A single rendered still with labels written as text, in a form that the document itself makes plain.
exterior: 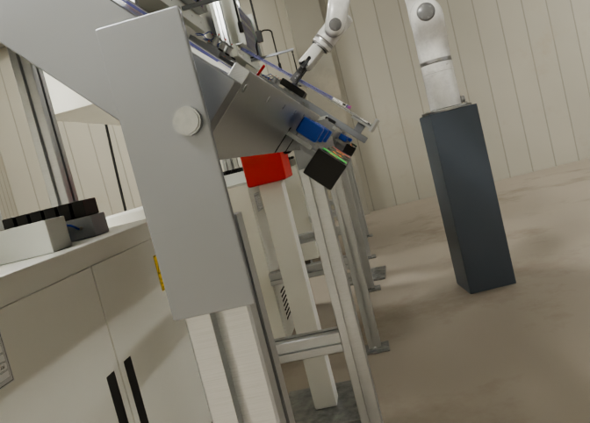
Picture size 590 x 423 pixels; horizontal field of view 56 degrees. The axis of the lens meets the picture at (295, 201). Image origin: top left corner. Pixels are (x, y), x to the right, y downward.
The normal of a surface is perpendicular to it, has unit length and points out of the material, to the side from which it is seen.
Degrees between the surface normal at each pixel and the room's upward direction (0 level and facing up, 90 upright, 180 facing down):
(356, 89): 90
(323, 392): 90
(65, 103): 90
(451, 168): 90
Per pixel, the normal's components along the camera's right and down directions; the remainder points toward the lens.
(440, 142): 0.00, 0.08
